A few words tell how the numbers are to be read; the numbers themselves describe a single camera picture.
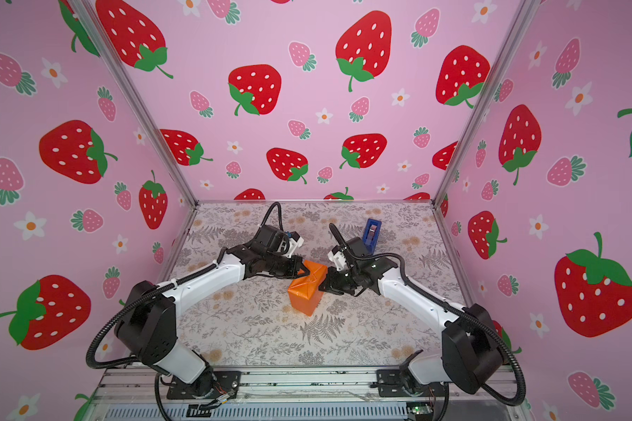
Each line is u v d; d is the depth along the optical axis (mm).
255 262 633
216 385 724
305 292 799
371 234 1029
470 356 415
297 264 746
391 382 734
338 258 775
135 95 844
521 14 691
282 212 792
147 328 439
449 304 452
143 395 721
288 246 737
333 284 697
